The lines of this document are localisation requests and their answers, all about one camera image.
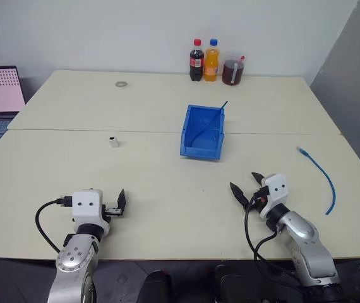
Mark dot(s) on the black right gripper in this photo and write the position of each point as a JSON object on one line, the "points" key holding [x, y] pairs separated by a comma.
{"points": [[260, 197]]}

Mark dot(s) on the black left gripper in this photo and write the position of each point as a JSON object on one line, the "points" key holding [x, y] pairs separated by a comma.
{"points": [[113, 211]]}

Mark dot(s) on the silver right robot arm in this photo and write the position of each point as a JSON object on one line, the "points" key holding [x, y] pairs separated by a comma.
{"points": [[309, 249]]}

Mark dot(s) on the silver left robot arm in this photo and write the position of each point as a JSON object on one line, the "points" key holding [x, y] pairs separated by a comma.
{"points": [[72, 257]]}

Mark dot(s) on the small white adapter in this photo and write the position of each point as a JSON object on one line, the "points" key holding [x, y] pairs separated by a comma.
{"points": [[114, 143]]}

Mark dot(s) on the blue plastic bin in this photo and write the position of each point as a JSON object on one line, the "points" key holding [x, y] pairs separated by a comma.
{"points": [[202, 139]]}

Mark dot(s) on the dark rounded shape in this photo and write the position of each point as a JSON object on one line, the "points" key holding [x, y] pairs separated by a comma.
{"points": [[154, 287], [230, 284]]}

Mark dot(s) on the clear jar of dark liquid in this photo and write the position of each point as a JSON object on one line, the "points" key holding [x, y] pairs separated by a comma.
{"points": [[232, 72]]}

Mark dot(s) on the orange soda bottle, blue cap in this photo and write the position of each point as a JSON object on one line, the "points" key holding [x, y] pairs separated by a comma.
{"points": [[212, 64]]}

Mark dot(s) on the cola bottle with red cap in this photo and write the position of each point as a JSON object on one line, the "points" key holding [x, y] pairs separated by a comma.
{"points": [[196, 63]]}

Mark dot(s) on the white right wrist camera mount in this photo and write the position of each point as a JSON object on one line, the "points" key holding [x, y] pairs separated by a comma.
{"points": [[276, 189]]}

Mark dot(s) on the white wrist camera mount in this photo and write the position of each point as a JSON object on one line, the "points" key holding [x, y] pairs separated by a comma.
{"points": [[276, 189], [86, 206]]}

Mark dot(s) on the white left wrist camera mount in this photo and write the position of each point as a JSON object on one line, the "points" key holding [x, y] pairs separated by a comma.
{"points": [[86, 206]]}

